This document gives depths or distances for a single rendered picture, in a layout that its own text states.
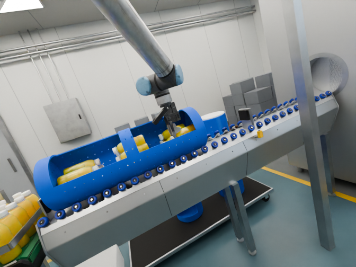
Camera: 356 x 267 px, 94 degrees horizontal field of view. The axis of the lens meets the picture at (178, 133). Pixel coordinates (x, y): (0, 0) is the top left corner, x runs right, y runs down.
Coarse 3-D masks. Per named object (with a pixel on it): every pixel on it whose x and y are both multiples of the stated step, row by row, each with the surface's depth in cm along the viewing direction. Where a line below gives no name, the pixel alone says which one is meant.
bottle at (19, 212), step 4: (12, 208) 79; (16, 208) 80; (20, 208) 81; (12, 212) 78; (16, 212) 79; (20, 212) 80; (24, 212) 81; (16, 216) 78; (20, 216) 79; (24, 216) 81; (28, 216) 83; (20, 220) 79; (24, 220) 80; (24, 224) 80; (32, 228) 83; (28, 232) 81; (32, 232) 82
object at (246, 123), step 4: (248, 108) 119; (240, 112) 124; (244, 112) 120; (248, 112) 118; (240, 116) 126; (244, 116) 121; (248, 116) 119; (252, 116) 120; (244, 120) 126; (248, 120) 121; (252, 120) 120; (244, 124) 127; (248, 124) 123; (252, 124) 120; (244, 128) 129
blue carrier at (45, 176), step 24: (192, 120) 96; (96, 144) 99; (168, 144) 91; (192, 144) 97; (48, 168) 77; (120, 168) 84; (144, 168) 90; (48, 192) 74; (72, 192) 78; (96, 192) 85
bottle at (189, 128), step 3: (192, 123) 104; (186, 126) 103; (189, 126) 102; (192, 126) 102; (183, 129) 101; (186, 129) 101; (189, 129) 101; (192, 129) 101; (177, 132) 100; (180, 132) 99; (183, 132) 99; (186, 132) 100; (177, 135) 99; (180, 135) 99
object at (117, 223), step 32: (256, 128) 120; (288, 128) 121; (320, 128) 138; (224, 160) 105; (256, 160) 118; (160, 192) 93; (192, 192) 103; (96, 224) 83; (128, 224) 91; (64, 256) 82
